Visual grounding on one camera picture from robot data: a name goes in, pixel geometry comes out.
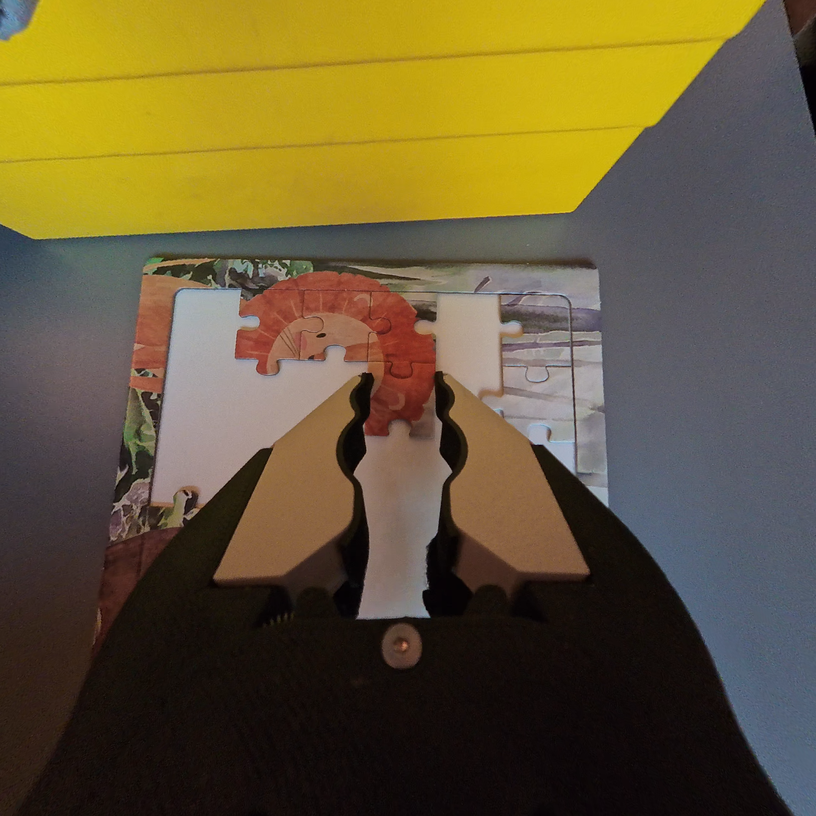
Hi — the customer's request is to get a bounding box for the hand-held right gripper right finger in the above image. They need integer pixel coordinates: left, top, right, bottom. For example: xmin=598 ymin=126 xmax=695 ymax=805
xmin=435 ymin=371 xmax=590 ymax=589

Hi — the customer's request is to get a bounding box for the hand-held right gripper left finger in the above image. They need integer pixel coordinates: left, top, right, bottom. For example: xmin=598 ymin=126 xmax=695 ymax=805
xmin=212 ymin=374 xmax=374 ymax=594

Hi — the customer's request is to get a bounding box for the puzzle frame tray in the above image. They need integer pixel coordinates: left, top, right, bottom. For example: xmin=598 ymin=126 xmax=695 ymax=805
xmin=94 ymin=257 xmax=612 ymax=648

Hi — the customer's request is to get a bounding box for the red puzzle piece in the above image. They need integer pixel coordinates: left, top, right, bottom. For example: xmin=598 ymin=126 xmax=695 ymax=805
xmin=300 ymin=290 xmax=377 ymax=366
xmin=368 ymin=290 xmax=439 ymax=378
xmin=236 ymin=290 xmax=307 ymax=377
xmin=365 ymin=360 xmax=442 ymax=441

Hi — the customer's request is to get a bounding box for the yellow plastic bin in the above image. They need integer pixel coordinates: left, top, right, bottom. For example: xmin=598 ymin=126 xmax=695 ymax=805
xmin=0 ymin=0 xmax=769 ymax=240

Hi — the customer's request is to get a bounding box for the grey desk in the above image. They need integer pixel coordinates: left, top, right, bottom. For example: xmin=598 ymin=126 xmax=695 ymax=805
xmin=0 ymin=0 xmax=816 ymax=816

